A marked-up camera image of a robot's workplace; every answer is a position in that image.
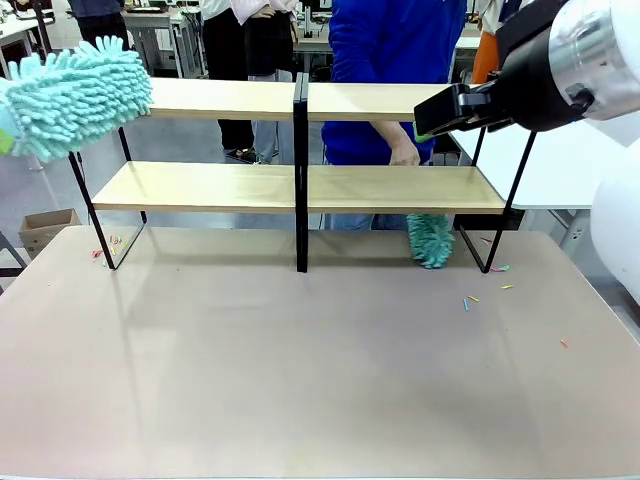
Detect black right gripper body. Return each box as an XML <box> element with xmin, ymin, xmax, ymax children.
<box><xmin>492</xmin><ymin>8</ymin><xmax>557</xmax><ymax>134</ymax></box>

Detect teal microfiber duster light handle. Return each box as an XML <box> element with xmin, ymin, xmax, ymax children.
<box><xmin>0</xmin><ymin>35</ymin><xmax>154</xmax><ymax>165</ymax></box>

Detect dark teal microfiber duster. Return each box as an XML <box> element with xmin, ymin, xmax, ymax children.
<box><xmin>405</xmin><ymin>213</ymin><xmax>457</xmax><ymax>272</ymax></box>

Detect person's left forearm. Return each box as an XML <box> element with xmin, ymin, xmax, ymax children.
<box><xmin>371</xmin><ymin>119</ymin><xmax>417</xmax><ymax>152</ymax></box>

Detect person's left hand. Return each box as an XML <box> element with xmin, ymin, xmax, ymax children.
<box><xmin>388</xmin><ymin>141</ymin><xmax>422</xmax><ymax>168</ymax></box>

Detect small white table grey legs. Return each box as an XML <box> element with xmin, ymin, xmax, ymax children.
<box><xmin>28</xmin><ymin>153</ymin><xmax>57</xmax><ymax>211</ymax></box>

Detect person in orange clothes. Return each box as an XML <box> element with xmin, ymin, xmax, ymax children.
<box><xmin>471</xmin><ymin>0</ymin><xmax>502</xmax><ymax>85</ymax></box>

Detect grey background desk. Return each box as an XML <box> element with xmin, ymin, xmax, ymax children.
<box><xmin>451</xmin><ymin>27</ymin><xmax>482</xmax><ymax>85</ymax></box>

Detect person in blue jacket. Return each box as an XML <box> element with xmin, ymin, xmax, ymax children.
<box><xmin>321</xmin><ymin>0</ymin><xmax>469</xmax><ymax>232</ymax></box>

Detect brown cardboard box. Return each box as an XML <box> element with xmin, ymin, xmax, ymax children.
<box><xmin>18</xmin><ymin>208</ymin><xmax>82</xmax><ymax>262</ymax></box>

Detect large white table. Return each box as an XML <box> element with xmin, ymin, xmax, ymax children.
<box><xmin>448</xmin><ymin>123</ymin><xmax>597</xmax><ymax>251</ymax></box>

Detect black metal stand leg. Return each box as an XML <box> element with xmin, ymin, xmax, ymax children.
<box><xmin>0</xmin><ymin>229</ymin><xmax>29</xmax><ymax>296</ymax></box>

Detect person in dark clothes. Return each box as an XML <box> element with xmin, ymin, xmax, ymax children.
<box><xmin>66</xmin><ymin>0</ymin><xmax>132</xmax><ymax>52</ymax></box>

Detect person in grey jeans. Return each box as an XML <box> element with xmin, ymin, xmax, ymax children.
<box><xmin>234</xmin><ymin>0</ymin><xmax>299</xmax><ymax>166</ymax></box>

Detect grey desk with drawers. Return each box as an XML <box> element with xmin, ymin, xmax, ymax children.
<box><xmin>121</xmin><ymin>7</ymin><xmax>202</xmax><ymax>79</ymax></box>

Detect person in black trousers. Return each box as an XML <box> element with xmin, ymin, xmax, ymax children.
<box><xmin>199</xmin><ymin>0</ymin><xmax>257</xmax><ymax>162</ymax></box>

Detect two-tier wooden shelf black frame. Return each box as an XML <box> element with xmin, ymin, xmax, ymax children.
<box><xmin>67</xmin><ymin>72</ymin><xmax>539</xmax><ymax>275</ymax></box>

